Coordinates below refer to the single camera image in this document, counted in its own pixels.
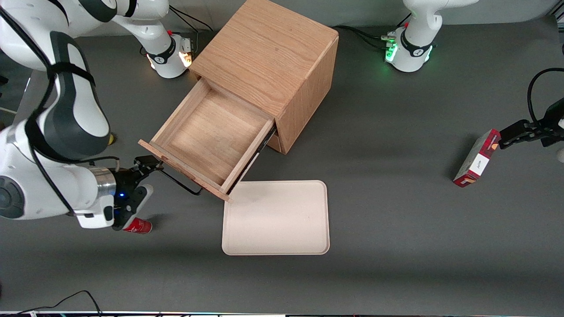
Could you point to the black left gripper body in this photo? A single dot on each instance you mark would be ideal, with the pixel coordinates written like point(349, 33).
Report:
point(553, 119)

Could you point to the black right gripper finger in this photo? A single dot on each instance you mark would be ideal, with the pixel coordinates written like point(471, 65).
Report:
point(147, 161)
point(142, 175)

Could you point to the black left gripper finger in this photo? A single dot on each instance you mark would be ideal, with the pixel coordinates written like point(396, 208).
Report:
point(517, 129)
point(522, 138)

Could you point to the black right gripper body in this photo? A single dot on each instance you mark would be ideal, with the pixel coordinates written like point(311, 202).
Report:
point(123, 180)

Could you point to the wooden drawer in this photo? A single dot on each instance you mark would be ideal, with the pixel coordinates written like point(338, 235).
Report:
point(211, 136)

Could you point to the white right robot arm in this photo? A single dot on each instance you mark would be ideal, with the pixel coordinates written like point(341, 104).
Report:
point(66, 110)

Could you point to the black metal drawer slide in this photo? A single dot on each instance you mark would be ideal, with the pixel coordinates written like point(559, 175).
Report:
point(263, 143)

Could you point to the wooden drawer cabinet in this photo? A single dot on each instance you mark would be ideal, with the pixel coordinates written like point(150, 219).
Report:
point(269, 53)

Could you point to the yellow lemon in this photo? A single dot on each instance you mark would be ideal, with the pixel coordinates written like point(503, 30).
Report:
point(112, 140)

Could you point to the red bottle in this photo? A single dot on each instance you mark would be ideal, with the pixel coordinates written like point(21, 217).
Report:
point(140, 226)

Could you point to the red and white box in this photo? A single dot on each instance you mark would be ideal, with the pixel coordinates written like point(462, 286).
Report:
point(478, 158)

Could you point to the beige rectangular tray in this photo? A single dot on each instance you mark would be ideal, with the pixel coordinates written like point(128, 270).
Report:
point(277, 220)

